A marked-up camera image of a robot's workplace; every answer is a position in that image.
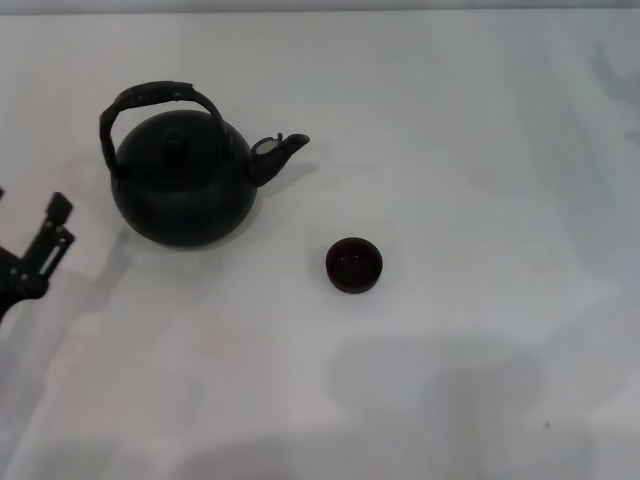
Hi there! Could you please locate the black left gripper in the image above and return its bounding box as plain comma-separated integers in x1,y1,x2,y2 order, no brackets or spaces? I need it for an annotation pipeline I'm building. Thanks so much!
0,187,78,321

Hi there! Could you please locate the black round teapot with handle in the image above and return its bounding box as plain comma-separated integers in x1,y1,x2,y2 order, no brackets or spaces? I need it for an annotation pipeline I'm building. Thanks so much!
98,79,312,249

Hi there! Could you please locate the small dark brown teacup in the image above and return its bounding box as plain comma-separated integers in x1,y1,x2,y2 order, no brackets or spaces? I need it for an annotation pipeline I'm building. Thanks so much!
324,236,385,296

